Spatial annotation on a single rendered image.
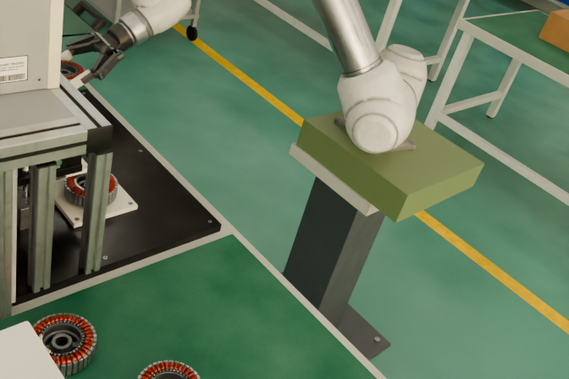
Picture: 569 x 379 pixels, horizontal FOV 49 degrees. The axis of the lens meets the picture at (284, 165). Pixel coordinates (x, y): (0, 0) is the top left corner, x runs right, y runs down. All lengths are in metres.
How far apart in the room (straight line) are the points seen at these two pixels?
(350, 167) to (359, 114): 0.27
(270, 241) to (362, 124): 1.25
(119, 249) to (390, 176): 0.73
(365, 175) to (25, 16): 0.97
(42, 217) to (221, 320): 0.39
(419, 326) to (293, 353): 1.35
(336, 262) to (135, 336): 0.89
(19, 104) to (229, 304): 0.55
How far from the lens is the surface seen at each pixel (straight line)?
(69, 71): 1.80
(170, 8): 1.82
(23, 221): 1.34
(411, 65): 1.67
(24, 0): 1.05
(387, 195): 1.64
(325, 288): 2.01
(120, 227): 1.37
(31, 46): 1.08
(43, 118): 1.05
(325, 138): 1.74
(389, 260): 2.77
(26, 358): 0.59
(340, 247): 1.90
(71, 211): 1.39
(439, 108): 3.70
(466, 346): 2.58
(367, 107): 1.46
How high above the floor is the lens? 1.67
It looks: 32 degrees down
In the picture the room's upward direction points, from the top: 17 degrees clockwise
